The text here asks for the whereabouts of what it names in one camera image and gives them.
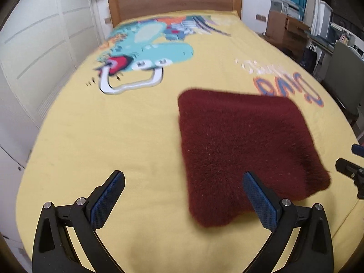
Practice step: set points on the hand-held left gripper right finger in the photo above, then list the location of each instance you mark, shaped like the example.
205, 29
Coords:
260, 199

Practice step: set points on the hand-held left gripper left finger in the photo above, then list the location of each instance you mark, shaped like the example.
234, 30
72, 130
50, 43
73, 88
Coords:
106, 200

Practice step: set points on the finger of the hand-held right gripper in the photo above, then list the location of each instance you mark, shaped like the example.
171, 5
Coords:
359, 150
351, 169

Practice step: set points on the maroon knit sweater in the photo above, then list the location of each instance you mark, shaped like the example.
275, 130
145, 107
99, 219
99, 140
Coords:
241, 136

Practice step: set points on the yellow cartoon printed blanket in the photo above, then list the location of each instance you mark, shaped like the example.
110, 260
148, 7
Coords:
113, 136

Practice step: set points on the grey green chair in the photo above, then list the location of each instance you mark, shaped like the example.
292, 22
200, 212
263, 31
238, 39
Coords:
344, 76

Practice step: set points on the dark bag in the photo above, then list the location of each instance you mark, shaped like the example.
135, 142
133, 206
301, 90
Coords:
309, 59

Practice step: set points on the brown cardboard box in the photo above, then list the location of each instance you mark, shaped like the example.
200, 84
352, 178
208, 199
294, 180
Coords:
284, 30

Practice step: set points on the grey storage box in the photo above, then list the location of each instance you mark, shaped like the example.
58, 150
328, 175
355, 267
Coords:
278, 4

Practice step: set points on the white wardrobe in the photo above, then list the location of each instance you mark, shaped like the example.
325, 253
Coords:
39, 48

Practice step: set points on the wooden headboard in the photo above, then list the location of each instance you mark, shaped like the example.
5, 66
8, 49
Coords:
170, 1

